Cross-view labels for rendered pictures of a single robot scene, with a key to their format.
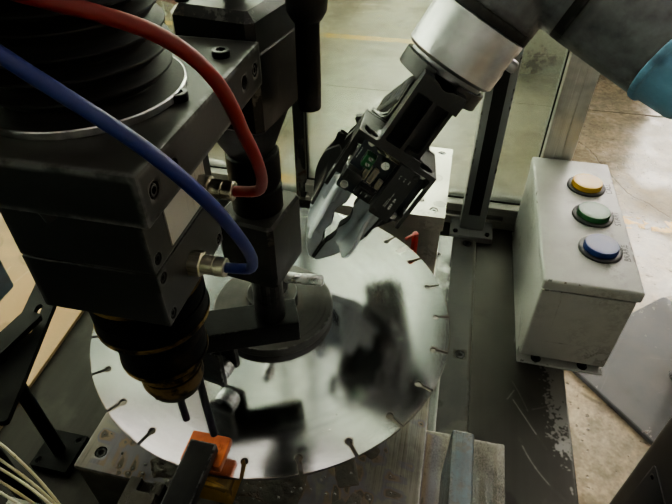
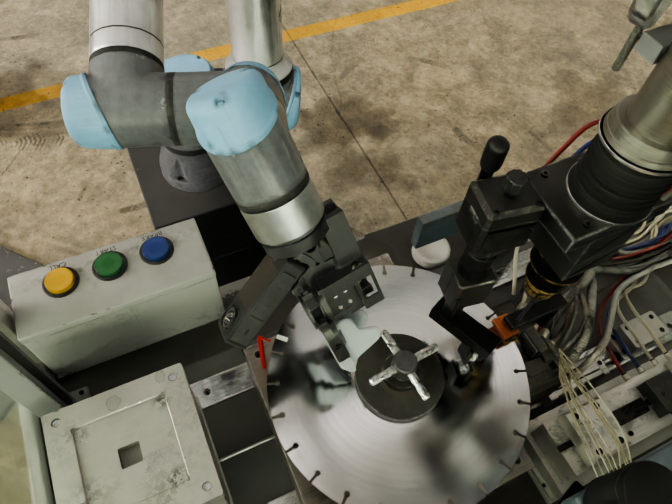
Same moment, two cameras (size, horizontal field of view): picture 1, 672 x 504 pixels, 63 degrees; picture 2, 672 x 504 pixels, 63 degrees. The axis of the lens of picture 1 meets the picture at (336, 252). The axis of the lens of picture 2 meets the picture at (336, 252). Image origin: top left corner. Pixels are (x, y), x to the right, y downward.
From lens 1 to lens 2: 68 cm
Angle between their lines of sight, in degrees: 74
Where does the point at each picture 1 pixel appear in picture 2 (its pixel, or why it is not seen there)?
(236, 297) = (415, 399)
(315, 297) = (376, 353)
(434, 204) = (163, 380)
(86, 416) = not seen: outside the picture
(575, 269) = (191, 258)
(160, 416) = (507, 374)
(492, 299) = (168, 355)
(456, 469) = (439, 216)
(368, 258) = (308, 353)
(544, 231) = (153, 289)
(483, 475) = not seen: hidden behind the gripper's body
